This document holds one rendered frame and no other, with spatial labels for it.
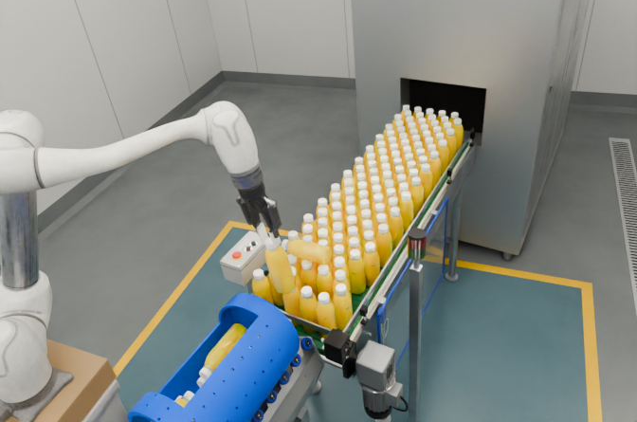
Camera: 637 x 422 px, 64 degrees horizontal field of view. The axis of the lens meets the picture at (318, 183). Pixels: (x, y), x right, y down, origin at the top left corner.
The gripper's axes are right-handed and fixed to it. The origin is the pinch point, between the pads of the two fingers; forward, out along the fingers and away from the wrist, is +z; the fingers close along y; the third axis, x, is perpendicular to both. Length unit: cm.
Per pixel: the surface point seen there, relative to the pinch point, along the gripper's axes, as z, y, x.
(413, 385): 109, 22, 30
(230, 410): 27.0, 5.1, -40.8
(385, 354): 62, 23, 12
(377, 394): 75, 22, 3
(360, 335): 58, 13, 14
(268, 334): 24.4, 2.9, -17.0
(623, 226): 171, 93, 230
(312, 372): 59, 3, -6
